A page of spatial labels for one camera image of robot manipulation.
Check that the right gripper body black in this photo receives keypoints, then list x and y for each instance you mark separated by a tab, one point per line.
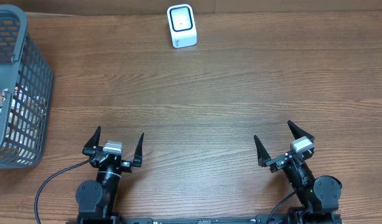
278	162

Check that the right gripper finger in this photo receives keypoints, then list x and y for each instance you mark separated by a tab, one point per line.
298	132
263	156

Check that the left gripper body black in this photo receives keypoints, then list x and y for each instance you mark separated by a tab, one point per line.
125	167

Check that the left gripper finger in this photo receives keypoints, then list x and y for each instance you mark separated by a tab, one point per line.
137	161
94	140

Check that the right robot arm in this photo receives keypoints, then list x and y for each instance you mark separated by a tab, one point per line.
318	196

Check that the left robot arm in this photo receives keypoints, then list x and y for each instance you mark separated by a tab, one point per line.
96	198

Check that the white barcode scanner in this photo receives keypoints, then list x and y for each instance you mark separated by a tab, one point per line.
182	26

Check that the grey plastic mesh basket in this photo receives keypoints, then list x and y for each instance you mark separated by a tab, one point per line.
26	87

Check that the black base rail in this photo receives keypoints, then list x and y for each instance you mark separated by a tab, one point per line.
203	221

